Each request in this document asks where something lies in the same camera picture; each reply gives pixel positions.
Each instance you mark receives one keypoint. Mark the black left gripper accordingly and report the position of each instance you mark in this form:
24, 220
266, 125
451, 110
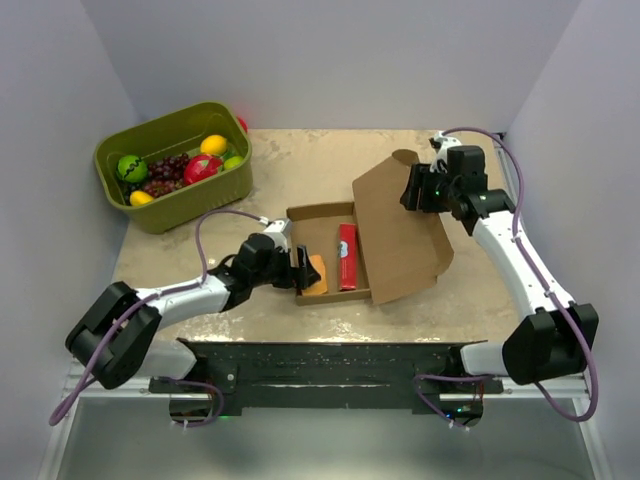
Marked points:
291, 275

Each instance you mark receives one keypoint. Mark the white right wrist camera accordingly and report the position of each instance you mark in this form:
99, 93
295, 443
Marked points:
441, 143

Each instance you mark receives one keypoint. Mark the red snack bar package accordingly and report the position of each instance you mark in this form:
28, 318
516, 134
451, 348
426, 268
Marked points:
347, 234

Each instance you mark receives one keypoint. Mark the red ball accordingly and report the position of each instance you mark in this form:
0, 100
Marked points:
242, 123

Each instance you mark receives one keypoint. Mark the green toy lime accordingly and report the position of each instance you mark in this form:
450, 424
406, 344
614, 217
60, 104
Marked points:
233, 162

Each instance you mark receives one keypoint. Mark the red dragon fruit toy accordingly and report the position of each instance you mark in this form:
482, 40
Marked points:
201, 167

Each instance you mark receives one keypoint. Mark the brown cardboard box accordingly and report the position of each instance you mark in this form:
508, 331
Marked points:
397, 252

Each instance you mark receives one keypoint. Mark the green toy ball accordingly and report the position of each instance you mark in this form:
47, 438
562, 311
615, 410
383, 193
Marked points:
132, 169

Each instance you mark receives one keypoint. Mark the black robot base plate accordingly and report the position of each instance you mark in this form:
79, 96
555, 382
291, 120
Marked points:
422, 378

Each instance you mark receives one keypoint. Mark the yellow toy lemon back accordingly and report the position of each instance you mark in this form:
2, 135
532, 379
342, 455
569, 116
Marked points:
216, 145

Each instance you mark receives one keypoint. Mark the green plastic bin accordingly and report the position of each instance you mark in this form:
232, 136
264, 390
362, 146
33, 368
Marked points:
173, 134

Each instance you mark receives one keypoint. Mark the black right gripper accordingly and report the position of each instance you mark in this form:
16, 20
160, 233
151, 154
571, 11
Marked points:
419, 178

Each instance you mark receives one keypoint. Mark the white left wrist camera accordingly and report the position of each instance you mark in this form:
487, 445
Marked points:
279, 231

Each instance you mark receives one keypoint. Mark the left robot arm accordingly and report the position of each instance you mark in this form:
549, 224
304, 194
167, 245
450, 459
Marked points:
114, 336

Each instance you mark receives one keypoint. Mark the purple toy grapes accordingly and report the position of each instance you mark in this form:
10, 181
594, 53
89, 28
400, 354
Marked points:
166, 175

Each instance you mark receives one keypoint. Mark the yellow toy lemon front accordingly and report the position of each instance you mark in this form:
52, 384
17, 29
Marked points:
140, 198

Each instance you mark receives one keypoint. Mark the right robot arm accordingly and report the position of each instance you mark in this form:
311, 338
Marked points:
555, 332

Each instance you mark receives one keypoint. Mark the yellow toy lemon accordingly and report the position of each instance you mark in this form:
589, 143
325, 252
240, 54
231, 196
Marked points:
140, 198
216, 145

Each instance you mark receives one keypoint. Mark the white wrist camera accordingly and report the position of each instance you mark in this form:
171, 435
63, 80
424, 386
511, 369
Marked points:
279, 231
441, 143

